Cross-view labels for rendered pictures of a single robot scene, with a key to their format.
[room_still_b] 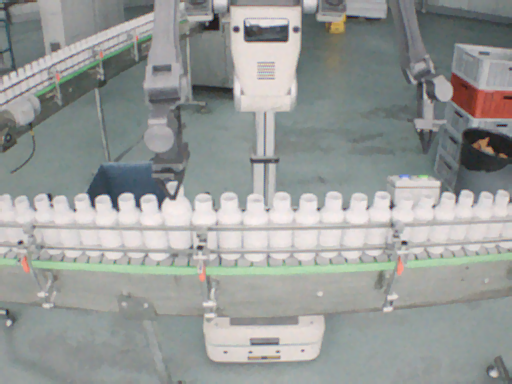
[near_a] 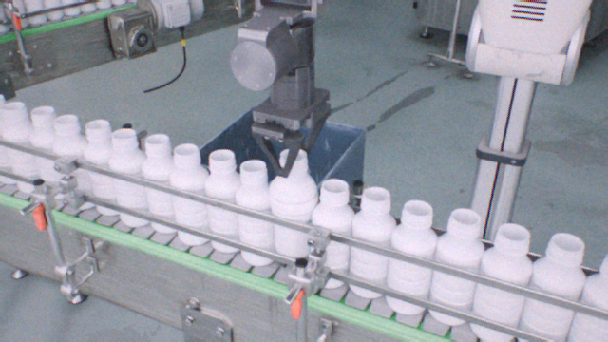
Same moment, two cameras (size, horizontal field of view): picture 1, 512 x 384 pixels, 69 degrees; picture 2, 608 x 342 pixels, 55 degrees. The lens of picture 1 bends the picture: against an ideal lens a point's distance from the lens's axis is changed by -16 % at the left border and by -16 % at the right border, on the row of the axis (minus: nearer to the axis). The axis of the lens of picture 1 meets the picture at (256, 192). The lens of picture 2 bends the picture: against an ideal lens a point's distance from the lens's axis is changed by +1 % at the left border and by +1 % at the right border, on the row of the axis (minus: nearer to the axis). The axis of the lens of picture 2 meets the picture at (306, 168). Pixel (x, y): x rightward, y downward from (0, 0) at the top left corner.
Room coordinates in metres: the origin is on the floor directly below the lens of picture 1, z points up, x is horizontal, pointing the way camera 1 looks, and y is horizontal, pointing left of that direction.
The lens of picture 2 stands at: (0.20, -0.14, 1.60)
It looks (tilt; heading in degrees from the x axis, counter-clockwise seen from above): 32 degrees down; 26
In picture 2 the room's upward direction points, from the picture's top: straight up
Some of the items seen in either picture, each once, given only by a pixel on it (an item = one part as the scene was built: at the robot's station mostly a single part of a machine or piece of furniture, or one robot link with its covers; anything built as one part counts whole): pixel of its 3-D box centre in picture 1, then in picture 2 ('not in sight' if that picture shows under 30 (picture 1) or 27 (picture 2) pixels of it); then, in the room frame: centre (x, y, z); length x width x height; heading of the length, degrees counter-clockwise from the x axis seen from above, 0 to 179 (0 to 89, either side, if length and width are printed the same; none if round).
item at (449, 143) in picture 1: (480, 146); not in sight; (2.79, -1.80, 0.33); 0.61 x 0.41 x 0.22; 97
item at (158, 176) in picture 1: (171, 178); (287, 142); (0.79, 0.18, 1.23); 0.07 x 0.07 x 0.09; 1
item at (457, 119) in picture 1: (486, 121); not in sight; (2.79, -1.80, 0.55); 0.61 x 0.41 x 0.22; 98
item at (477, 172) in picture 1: (482, 183); not in sight; (2.25, -1.54, 0.32); 0.45 x 0.45 x 0.64
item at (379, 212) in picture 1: (377, 223); not in sight; (0.82, -0.29, 1.08); 0.06 x 0.06 x 0.17
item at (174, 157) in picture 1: (169, 145); (292, 86); (0.81, 0.18, 1.30); 0.10 x 0.07 x 0.07; 1
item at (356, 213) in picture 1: (355, 226); (604, 313); (0.82, -0.24, 1.08); 0.06 x 0.06 x 0.17
